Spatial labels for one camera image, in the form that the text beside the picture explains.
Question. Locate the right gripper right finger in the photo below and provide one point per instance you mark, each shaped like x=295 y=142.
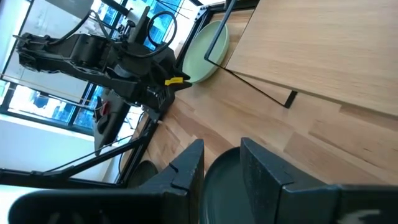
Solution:
x=264 y=177

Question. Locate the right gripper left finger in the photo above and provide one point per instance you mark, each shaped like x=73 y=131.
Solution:
x=191 y=177

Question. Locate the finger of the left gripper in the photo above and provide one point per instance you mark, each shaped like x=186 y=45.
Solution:
x=182 y=76
x=183 y=86

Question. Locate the pale green plate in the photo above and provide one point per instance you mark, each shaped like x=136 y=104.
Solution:
x=202 y=59

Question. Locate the dark teal plate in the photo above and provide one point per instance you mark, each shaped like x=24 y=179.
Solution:
x=222 y=186

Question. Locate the black plate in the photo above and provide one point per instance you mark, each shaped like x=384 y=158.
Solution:
x=144 y=174

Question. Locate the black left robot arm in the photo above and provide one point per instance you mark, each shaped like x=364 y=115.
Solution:
x=77 y=59

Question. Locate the yellow tape tag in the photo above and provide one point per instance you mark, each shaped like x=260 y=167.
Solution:
x=173 y=81

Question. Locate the large window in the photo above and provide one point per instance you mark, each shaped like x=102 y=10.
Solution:
x=46 y=104

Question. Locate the wooden shelf with black frame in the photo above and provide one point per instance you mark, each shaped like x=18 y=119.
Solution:
x=311 y=46

